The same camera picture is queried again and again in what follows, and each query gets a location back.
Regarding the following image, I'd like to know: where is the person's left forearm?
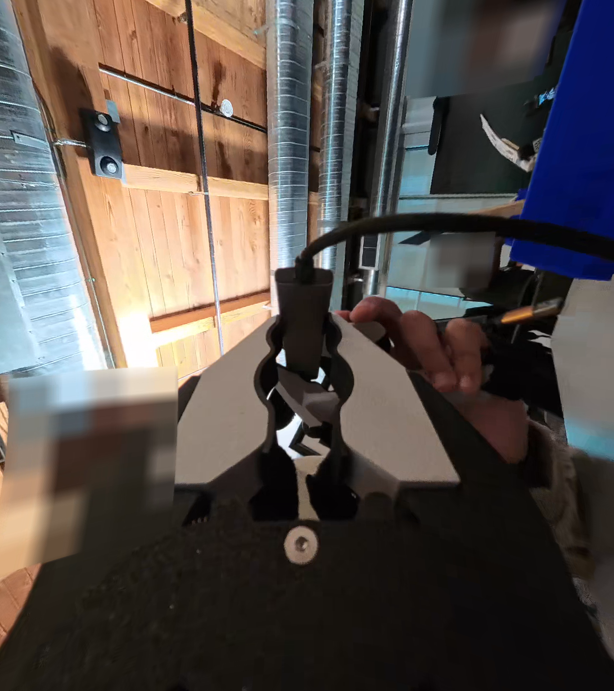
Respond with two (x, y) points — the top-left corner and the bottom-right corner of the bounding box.
(520, 421), (614, 691)

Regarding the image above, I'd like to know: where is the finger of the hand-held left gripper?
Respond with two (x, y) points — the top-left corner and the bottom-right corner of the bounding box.
(276, 369), (341, 428)

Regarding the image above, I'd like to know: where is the slim metal air duct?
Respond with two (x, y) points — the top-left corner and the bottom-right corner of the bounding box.
(266, 0), (317, 272)
(318, 0), (365, 272)

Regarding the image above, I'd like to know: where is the thick black braided cable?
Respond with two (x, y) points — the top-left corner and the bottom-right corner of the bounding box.
(275, 213), (614, 379)

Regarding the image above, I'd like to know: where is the smooth metal pipe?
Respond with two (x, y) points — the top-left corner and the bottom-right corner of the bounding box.
(364, 0), (414, 299)

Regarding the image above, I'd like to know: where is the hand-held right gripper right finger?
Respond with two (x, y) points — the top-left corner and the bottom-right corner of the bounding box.
(307, 312), (460, 520)

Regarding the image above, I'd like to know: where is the blue storage bin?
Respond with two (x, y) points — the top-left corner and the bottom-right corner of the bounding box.
(509, 0), (614, 281)

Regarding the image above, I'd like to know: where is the black ceiling bracket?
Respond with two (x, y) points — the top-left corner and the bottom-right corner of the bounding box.
(80, 108), (126, 185)

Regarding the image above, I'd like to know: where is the large metal air duct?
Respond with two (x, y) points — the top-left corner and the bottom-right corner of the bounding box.
(0, 0), (109, 380)

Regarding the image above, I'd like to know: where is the thin black ceiling rod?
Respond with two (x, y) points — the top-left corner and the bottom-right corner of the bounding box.
(184, 0), (226, 353)

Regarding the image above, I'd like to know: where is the person's left hand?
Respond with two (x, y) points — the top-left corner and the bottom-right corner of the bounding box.
(337, 296), (530, 465)

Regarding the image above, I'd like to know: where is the black cable with gold plug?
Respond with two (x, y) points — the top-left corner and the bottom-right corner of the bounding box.
(488, 297), (564, 328)

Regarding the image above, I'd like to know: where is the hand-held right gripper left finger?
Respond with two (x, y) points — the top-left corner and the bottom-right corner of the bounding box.
(176, 315), (298, 520)

